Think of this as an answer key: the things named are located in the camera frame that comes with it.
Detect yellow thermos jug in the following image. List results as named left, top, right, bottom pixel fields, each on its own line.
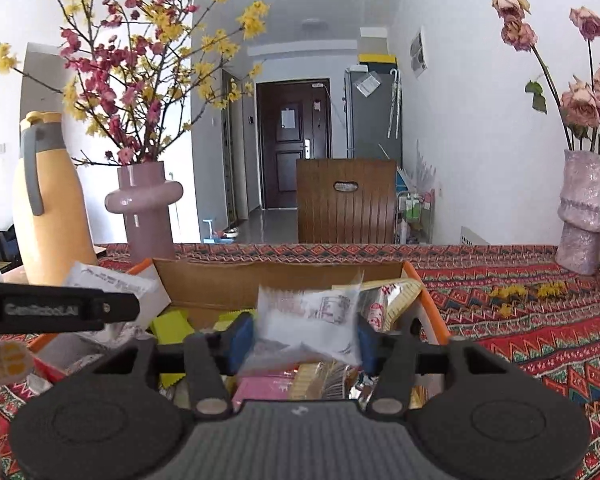
left=12, top=111, right=98, bottom=287

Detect patterned tablecloth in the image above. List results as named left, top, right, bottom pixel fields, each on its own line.
left=0, top=242, right=600, bottom=480

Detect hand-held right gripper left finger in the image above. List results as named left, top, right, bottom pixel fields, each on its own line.
left=82, top=312, right=257, bottom=420

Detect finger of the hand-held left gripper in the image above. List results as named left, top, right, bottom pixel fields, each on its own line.
left=101, top=291, right=142, bottom=325

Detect wire storage rack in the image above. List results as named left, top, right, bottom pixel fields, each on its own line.
left=397, top=190, right=436, bottom=245

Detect fallen yellow blossoms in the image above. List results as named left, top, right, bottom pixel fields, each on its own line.
left=490, top=282, right=569, bottom=317

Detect grey refrigerator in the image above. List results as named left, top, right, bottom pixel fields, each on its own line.
left=343, top=65, right=403, bottom=161

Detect smooth pink vase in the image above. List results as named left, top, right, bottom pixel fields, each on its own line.
left=104, top=161, right=184, bottom=264

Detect white dried grass bundle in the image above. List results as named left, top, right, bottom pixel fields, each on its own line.
left=410, top=140, right=439, bottom=196

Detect white orange snack packet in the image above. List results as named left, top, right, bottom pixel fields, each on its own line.
left=0, top=342, right=35, bottom=392

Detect dried pink roses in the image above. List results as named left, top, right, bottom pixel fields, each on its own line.
left=491, top=0, right=600, bottom=154

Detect textured pink vase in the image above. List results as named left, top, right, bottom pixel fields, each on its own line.
left=555, top=149, right=600, bottom=276

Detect yellow pink blossom branches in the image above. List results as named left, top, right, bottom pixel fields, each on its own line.
left=0, top=0, right=271, bottom=167

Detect white folded umbrella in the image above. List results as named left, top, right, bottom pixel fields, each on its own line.
left=387, top=70, right=402, bottom=139

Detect red cardboard box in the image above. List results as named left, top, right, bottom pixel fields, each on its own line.
left=27, top=257, right=452, bottom=411

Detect dark bag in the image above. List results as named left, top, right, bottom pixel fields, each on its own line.
left=0, top=225, right=22, bottom=267

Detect pile of assorted snack packets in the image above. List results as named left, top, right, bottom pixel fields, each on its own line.
left=45, top=322, right=431, bottom=411

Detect pink snack packet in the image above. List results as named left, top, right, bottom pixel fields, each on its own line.
left=231, top=374, right=301, bottom=402

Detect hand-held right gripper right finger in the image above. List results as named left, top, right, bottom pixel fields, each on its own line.
left=355, top=315, right=513, bottom=420

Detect yellow box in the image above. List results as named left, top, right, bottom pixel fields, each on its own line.
left=358, top=52, right=398, bottom=67

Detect white wall panel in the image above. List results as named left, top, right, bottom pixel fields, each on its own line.
left=410, top=27, right=430, bottom=79

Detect wooden chair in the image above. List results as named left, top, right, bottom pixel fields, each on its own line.
left=296, top=158, right=398, bottom=245

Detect grey hallway cabinet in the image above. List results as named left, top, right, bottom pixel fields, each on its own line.
left=222, top=67, right=251, bottom=222

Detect white paper sheet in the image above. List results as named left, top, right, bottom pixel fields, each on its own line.
left=356, top=72, right=381, bottom=97

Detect dark entrance door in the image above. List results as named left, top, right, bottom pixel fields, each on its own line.
left=256, top=79, right=331, bottom=211

